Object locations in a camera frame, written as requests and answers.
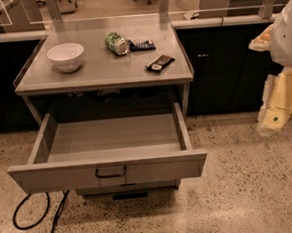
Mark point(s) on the grey metal cabinet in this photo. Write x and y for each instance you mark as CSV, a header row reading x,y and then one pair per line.
x,y
107,85

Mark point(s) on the white ceramic bowl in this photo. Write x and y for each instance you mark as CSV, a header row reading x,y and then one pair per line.
x,y
66,57

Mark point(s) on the black snack packet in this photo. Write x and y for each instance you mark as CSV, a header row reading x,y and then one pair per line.
x,y
160,63

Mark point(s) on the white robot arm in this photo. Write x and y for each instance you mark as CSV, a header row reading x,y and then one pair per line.
x,y
281,38

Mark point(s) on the grey top drawer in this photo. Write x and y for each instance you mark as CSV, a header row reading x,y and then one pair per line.
x,y
105,155

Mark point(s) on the white machine in background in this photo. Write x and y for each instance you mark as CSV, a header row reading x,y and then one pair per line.
x,y
67,6

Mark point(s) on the blue snack packet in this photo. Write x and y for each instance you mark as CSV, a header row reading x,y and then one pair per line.
x,y
140,47

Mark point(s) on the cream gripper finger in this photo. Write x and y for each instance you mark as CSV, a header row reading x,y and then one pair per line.
x,y
276,109
262,41

